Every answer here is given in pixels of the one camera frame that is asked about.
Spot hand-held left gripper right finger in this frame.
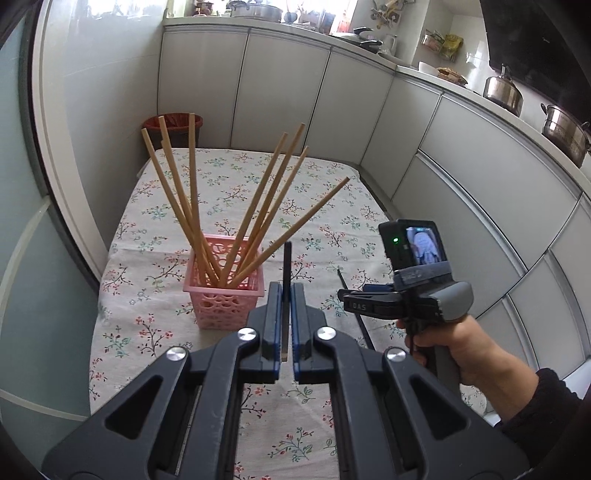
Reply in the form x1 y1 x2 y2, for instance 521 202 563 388
291 282 531 480

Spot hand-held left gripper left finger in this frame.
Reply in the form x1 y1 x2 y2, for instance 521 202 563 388
41 281 283 480

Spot black chopstick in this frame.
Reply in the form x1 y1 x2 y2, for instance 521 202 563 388
281 241 293 361
337 267 377 350

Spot pink plastic basket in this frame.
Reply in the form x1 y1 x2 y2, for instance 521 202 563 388
182 234 266 330

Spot person's right forearm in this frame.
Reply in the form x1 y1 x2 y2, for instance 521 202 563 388
496 368 591 467

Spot person's right hand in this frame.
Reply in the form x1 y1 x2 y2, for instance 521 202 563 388
397 316 541 423

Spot floral tablecloth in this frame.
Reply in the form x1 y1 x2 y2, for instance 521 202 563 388
88 148 488 480

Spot white kitchen cabinets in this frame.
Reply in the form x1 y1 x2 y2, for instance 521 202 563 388
159 23 591 416

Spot steel cooking pot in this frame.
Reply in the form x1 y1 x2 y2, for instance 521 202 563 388
541 104 591 168

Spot brown wicker trash bin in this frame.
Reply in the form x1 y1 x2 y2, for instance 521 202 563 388
142 113 204 151

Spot steel kettle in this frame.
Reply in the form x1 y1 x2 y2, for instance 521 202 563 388
483 65 525 117

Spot white kitchen countertop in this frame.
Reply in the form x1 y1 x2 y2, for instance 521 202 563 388
164 16 591 185

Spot small bread basket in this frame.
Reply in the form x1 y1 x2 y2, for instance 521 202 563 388
436 68 468 86

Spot black frying pan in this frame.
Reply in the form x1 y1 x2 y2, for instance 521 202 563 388
353 28 384 52

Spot frosted glass sliding door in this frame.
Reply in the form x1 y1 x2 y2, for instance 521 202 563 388
0 0 108 457

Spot black range hood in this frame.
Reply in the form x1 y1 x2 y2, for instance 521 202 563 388
480 0 591 109

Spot lidded steel pot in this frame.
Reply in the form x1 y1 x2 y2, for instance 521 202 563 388
228 0 284 24

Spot wall rack with packets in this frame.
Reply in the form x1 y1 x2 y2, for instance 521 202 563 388
421 30 464 62

